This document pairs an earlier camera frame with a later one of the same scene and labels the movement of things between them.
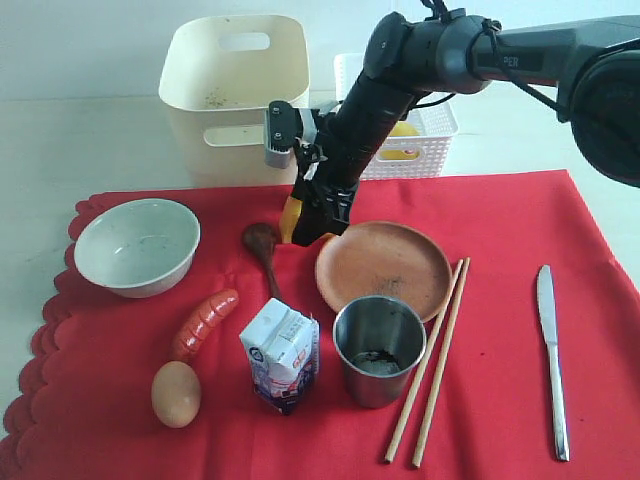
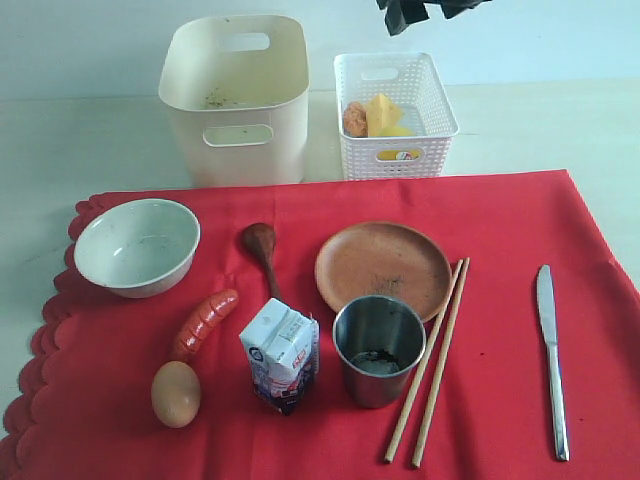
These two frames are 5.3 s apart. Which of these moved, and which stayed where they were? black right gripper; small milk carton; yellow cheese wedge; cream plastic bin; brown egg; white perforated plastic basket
Moved: yellow cheese wedge; black right gripper
Stayed: white perforated plastic basket; brown egg; cream plastic bin; small milk carton
